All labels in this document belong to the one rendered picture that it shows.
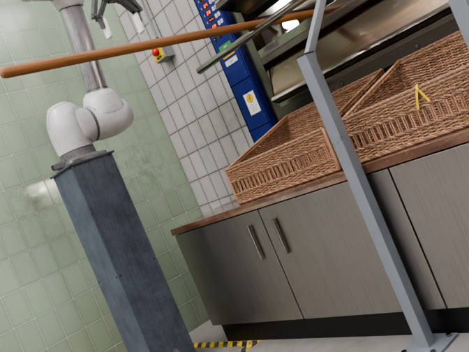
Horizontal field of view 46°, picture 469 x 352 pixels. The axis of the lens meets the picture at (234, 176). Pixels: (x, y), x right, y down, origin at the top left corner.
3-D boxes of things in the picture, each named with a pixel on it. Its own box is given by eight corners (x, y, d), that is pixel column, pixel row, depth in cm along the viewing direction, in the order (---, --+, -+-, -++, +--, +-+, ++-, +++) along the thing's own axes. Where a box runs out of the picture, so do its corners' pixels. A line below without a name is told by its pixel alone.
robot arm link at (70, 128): (53, 161, 241) (33, 115, 241) (89, 150, 252) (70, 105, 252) (65, 151, 228) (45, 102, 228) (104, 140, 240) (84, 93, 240)
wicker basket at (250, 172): (309, 170, 254) (285, 114, 254) (414, 133, 211) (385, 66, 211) (235, 206, 222) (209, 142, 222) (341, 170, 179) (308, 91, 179)
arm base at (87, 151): (46, 178, 238) (41, 165, 238) (91, 163, 253) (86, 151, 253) (62, 167, 224) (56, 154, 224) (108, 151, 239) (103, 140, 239)
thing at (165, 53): (166, 62, 306) (159, 45, 306) (176, 54, 298) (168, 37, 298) (155, 64, 301) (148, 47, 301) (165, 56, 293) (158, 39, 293)
